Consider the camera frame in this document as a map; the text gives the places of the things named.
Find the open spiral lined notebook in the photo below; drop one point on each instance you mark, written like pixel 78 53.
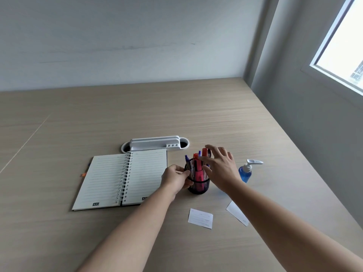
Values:
pixel 113 178

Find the person's left hand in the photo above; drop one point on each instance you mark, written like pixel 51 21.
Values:
pixel 171 179

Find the blue sanitizer pump bottle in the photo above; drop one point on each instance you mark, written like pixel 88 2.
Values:
pixel 244 172

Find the orange and blue pen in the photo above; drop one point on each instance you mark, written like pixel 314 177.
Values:
pixel 84 174

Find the tall red marker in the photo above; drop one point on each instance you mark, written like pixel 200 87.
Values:
pixel 204 152

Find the window with white frame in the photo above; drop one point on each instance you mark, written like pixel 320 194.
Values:
pixel 343 42

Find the blue pen with clip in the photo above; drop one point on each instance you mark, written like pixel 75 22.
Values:
pixel 188 162

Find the person's right thumb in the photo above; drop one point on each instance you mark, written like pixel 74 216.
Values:
pixel 205 159

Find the person's left thumb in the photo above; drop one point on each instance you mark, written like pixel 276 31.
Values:
pixel 188 184

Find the white plastic desk organizer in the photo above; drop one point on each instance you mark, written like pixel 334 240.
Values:
pixel 154 143

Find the person's left forearm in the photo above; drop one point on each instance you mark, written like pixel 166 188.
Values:
pixel 133 235

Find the person's right forearm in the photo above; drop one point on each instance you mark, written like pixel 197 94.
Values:
pixel 286 232

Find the person's right hand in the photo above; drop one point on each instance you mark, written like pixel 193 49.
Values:
pixel 224 172

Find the white lined paper card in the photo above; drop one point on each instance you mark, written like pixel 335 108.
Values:
pixel 200 218
pixel 237 213

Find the black mesh pen cup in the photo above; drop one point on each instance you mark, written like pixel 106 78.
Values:
pixel 199 186

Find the person's right middle finger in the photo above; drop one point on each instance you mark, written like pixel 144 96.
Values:
pixel 225 152

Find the short red marker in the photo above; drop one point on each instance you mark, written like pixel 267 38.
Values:
pixel 197 162

